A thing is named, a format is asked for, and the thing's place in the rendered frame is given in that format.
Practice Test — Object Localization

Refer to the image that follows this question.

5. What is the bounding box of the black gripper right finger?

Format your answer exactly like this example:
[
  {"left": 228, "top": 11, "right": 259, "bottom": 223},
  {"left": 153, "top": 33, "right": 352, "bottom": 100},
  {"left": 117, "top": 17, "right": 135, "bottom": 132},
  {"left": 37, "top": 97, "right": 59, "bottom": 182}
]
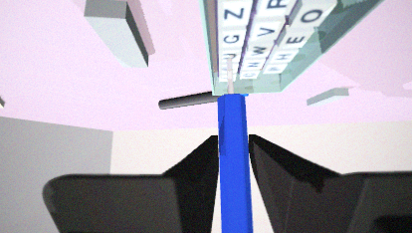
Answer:
[{"left": 248, "top": 134, "right": 412, "bottom": 233}]

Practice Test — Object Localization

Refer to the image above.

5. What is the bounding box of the keyboard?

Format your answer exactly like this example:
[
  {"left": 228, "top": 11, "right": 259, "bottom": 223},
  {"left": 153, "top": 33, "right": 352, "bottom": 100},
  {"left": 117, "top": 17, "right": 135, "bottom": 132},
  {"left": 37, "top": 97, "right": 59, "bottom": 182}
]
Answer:
[{"left": 197, "top": 0, "right": 386, "bottom": 96}]

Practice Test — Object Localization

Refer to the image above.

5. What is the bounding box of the blue stylus with white tip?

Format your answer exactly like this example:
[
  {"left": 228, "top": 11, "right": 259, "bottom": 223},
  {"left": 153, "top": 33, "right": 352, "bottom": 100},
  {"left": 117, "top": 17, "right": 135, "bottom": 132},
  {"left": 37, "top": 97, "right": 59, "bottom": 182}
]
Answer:
[{"left": 217, "top": 69, "right": 254, "bottom": 233}]

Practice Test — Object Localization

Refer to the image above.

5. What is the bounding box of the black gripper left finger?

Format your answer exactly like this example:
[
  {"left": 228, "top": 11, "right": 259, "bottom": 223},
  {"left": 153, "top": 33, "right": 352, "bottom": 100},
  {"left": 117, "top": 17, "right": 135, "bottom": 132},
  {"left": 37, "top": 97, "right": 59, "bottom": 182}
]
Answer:
[{"left": 43, "top": 135, "right": 219, "bottom": 233}]

